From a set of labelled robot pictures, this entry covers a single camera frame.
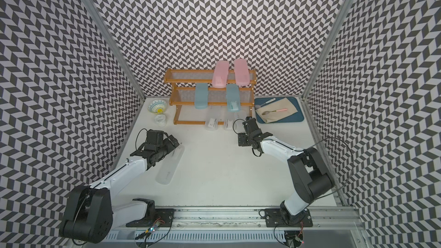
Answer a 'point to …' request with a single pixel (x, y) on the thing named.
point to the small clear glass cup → (160, 119)
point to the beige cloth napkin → (284, 103)
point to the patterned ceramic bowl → (157, 107)
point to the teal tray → (262, 101)
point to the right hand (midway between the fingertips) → (246, 140)
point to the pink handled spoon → (267, 112)
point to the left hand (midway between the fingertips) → (171, 145)
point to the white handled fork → (258, 106)
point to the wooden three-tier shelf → (209, 88)
